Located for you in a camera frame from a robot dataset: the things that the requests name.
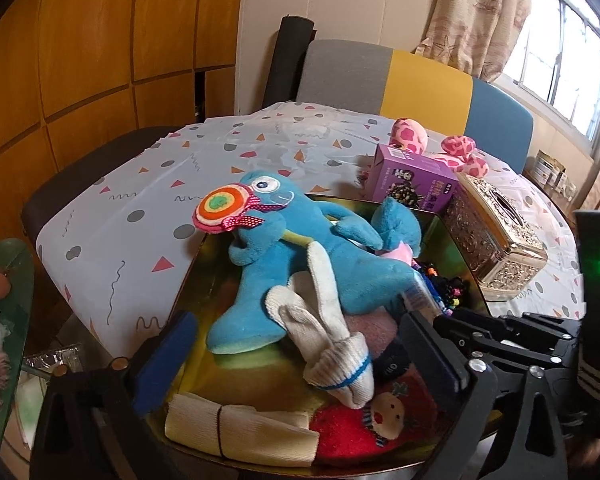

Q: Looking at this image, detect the dark brown chair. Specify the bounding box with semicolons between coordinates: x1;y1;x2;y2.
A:
20;125;181;246

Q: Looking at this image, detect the red fuzzy sock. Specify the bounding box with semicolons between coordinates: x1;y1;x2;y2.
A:
310;375;461;463

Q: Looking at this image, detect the black beaded braided wig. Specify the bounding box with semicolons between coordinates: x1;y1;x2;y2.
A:
412;257;468;311

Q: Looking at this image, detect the gold-lined brown box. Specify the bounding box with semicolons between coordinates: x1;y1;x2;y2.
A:
147;192;491;476

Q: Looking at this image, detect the pink spotted plush toy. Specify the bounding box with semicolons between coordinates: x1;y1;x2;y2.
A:
390;117;490;178

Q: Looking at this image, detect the wooden cabinet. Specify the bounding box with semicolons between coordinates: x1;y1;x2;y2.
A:
0;0;246;171

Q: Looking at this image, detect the beige knit cloth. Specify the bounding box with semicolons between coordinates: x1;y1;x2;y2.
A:
164;392;321;468

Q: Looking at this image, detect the black wristband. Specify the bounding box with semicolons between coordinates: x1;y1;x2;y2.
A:
372;337;413;386

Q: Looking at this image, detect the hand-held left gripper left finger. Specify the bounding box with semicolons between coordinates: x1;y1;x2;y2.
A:
32;310;199;480

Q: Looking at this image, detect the purple cardboard box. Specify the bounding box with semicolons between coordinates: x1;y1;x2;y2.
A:
365;143;461;211

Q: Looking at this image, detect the window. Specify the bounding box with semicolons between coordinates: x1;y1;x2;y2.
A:
500;0;600;146

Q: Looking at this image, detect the black rolled mat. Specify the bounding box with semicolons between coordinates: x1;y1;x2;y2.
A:
262;15;315;111

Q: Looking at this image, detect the ornate gold tissue box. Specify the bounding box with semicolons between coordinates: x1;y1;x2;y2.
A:
440;174;548;302

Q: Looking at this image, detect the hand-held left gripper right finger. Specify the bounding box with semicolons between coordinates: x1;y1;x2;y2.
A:
399;311;568;480

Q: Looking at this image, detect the white sock with blue stripe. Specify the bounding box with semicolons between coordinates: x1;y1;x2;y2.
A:
265;241;376;408

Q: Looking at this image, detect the grey yellow blue sofa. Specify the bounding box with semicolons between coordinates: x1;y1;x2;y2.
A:
295;39;535;173

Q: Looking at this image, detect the blue elephant plush pink dress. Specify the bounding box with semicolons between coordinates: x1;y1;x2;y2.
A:
370;196;425;263

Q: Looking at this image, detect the beige starfish print curtain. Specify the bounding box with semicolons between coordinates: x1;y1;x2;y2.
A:
412;0;536;83

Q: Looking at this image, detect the pink fuzzy sock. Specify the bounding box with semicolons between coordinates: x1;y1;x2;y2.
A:
347;312;401;356

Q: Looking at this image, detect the green glass side table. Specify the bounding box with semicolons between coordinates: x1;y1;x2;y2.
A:
0;237;36;453

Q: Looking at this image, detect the patterned light blue tablecloth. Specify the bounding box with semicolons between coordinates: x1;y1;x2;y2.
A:
35;102;586;356

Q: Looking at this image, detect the blue plush monster with lollipop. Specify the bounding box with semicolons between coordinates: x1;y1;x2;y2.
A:
192;170;423;356

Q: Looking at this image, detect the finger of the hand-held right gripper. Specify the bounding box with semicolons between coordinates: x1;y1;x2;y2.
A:
450;324;579;362
417;261;579;335

